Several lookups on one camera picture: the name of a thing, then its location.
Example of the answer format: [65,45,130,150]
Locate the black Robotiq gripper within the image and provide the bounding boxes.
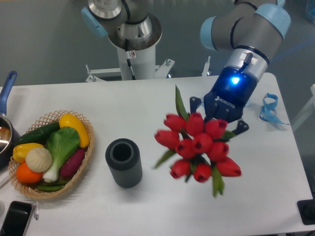
[189,66,257,135]

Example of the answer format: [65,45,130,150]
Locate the blue handled saucepan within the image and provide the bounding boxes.
[0,71,20,168]

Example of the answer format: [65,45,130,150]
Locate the black smartphone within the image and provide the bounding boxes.
[0,201,33,236]

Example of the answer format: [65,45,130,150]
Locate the red tulip bouquet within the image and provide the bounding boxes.
[154,88,242,197]

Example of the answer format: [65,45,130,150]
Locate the dark grey ribbed vase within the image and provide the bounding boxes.
[105,138,143,188]

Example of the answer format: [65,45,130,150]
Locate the green pea pods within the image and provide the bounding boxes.
[35,180,68,192]

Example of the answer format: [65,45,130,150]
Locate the green bok choy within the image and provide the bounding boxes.
[43,127,80,183]

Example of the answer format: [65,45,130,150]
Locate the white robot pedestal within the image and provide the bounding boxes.
[116,46,156,81]

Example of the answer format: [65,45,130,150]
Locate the blue knotted ribbon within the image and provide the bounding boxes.
[259,93,289,125]

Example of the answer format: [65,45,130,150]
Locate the yellow squash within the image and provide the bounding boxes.
[59,113,90,148]

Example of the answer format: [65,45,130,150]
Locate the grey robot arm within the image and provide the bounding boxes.
[81,0,291,135]

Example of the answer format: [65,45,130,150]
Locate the purple sweet potato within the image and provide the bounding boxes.
[60,148,85,179]

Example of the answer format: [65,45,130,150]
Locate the black device at edge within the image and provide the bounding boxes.
[297,199,315,225]

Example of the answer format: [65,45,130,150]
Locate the pale blue cap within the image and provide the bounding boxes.
[245,100,252,108]

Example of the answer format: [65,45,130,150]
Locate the woven wicker basket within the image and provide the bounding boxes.
[8,110,95,200]

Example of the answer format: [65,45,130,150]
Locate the yellow bell pepper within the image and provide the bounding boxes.
[12,143,44,163]

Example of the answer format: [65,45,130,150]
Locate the clear pen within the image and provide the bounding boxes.
[33,201,39,220]

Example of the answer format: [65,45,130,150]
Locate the orange fruit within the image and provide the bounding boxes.
[16,162,42,184]

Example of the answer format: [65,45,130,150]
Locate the white metal frame bracket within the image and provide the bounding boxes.
[86,56,212,83]

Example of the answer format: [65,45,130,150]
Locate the green cucumber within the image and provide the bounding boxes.
[16,122,60,145]

